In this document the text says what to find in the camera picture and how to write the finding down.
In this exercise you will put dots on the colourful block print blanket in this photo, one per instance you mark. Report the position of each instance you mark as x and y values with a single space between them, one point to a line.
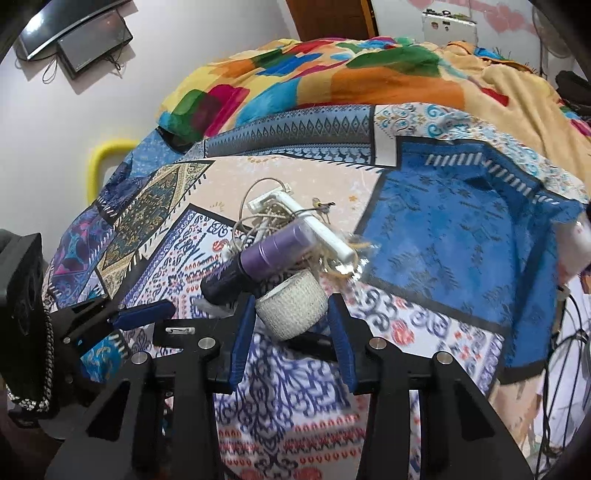
323 78

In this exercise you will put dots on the brown wooden door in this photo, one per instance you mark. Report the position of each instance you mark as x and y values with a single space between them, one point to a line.
332 18

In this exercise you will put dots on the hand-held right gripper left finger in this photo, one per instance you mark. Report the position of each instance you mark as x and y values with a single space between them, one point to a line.
240 344

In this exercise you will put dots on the dark cloth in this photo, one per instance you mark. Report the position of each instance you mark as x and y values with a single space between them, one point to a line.
572 90

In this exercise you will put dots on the white disposable razor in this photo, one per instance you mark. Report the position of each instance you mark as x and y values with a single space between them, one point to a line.
284 201

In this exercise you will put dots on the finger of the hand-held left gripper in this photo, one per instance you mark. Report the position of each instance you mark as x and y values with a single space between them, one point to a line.
184 333
143 314

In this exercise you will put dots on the dark blue bottle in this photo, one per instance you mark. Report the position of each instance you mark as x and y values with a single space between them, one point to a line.
221 286

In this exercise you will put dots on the black wall-mounted box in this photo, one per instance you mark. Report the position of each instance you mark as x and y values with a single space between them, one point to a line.
92 44

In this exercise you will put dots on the yellow foam tube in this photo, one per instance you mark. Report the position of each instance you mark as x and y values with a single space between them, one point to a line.
94 170

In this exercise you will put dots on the curved black monitor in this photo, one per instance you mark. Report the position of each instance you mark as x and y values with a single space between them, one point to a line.
69 21

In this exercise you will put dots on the white gauze tape roll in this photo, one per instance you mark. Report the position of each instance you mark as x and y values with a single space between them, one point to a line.
291 304

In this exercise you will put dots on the white plastic scrap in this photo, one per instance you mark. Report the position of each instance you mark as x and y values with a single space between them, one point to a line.
212 308

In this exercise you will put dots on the white wall box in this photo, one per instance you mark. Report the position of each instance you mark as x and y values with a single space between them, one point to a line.
448 30

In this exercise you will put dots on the clear plastic wrapper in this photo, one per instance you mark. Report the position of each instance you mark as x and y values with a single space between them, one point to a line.
358 265

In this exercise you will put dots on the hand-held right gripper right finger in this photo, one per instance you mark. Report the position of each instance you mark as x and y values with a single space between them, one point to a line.
342 344

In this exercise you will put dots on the purple ribbed bottle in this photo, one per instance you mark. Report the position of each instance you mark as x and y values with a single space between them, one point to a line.
277 251

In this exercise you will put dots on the patchwork printed bedspread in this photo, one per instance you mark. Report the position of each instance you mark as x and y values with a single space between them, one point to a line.
438 230

